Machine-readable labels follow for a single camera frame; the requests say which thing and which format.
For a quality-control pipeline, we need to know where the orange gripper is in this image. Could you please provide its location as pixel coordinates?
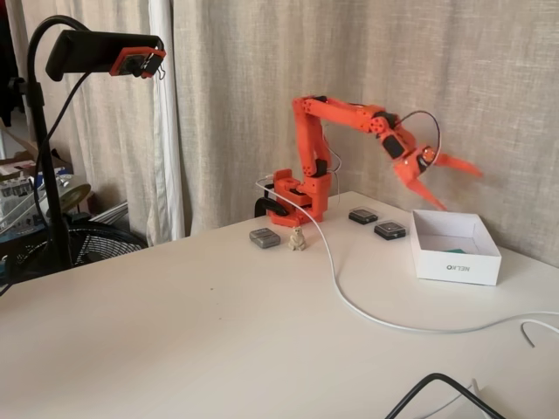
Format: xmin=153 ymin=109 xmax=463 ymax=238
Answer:
xmin=377 ymin=127 xmax=485 ymax=213

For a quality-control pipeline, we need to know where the white cardboard box bin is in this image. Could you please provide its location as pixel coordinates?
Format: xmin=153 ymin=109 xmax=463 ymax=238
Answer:
xmin=410 ymin=208 xmax=502 ymax=287

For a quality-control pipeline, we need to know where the small black square box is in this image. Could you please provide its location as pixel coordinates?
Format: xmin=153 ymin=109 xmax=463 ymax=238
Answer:
xmin=348 ymin=206 xmax=380 ymax=226
xmin=373 ymin=221 xmax=410 ymax=241

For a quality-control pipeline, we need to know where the beige linen curtain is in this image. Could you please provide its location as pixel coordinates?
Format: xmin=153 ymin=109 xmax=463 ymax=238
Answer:
xmin=172 ymin=0 xmax=559 ymax=268

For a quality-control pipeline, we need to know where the small beige bear figurine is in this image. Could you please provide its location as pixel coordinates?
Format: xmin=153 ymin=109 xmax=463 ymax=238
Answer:
xmin=288 ymin=225 xmax=308 ymax=253

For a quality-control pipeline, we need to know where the black table clamp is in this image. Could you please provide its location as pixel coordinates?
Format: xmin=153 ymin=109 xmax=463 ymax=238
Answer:
xmin=254 ymin=196 xmax=292 ymax=218

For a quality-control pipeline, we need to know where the grey square block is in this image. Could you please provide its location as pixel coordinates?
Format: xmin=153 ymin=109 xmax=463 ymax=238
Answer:
xmin=248 ymin=226 xmax=281 ymax=251

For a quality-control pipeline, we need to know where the black floor fan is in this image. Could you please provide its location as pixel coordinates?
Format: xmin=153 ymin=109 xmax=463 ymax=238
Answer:
xmin=0 ymin=213 xmax=150 ymax=287

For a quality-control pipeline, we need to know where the beige metal lamp shade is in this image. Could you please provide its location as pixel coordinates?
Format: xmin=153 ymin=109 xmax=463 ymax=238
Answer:
xmin=45 ymin=172 xmax=93 ymax=211

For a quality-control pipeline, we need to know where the black gooseneck stand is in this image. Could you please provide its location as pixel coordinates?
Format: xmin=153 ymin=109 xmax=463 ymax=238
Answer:
xmin=8 ymin=15 xmax=88 ymax=271

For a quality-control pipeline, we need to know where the brown cardboard box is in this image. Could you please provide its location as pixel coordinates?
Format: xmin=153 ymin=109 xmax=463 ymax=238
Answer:
xmin=0 ymin=126 xmax=74 ymax=176

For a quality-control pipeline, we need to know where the thin gripper servo wire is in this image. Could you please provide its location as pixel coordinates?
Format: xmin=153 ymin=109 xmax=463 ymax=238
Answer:
xmin=399 ymin=110 xmax=443 ymax=166

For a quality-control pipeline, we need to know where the long white cable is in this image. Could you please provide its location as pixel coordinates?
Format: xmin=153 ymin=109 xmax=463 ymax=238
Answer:
xmin=255 ymin=176 xmax=559 ymax=335

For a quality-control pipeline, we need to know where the short grey-white cable end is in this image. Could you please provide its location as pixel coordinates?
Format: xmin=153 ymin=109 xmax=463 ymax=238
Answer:
xmin=519 ymin=320 xmax=559 ymax=349

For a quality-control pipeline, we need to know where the thick black cable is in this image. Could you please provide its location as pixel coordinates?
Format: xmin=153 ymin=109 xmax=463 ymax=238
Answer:
xmin=383 ymin=372 xmax=508 ymax=419

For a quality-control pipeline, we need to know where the camera on black stand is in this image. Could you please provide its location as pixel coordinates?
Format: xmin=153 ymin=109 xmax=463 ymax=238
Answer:
xmin=6 ymin=0 xmax=193 ymax=248

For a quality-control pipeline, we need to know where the orange camera module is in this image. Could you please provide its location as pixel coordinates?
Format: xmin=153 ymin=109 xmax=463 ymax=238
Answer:
xmin=108 ymin=48 xmax=168 ymax=80

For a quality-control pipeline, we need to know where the black camera holder bar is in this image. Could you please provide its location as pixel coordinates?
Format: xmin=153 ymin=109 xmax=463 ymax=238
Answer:
xmin=45 ymin=29 xmax=167 ymax=82

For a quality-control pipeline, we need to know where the black camera cable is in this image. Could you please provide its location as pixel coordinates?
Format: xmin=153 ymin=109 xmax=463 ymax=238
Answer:
xmin=32 ymin=69 xmax=95 ymax=228

